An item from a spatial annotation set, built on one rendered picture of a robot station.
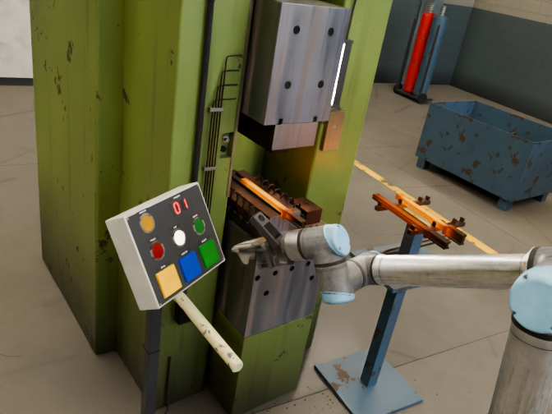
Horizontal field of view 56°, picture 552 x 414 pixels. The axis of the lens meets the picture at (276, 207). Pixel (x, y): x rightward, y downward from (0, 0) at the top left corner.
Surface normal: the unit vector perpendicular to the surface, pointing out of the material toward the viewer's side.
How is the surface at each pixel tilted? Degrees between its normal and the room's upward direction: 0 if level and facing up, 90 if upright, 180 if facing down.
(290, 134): 90
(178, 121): 90
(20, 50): 90
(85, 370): 0
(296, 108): 90
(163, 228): 60
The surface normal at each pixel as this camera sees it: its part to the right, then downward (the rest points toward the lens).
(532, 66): -0.87, 0.09
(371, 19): 0.58, 0.43
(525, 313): -0.71, 0.07
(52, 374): 0.15, -0.89
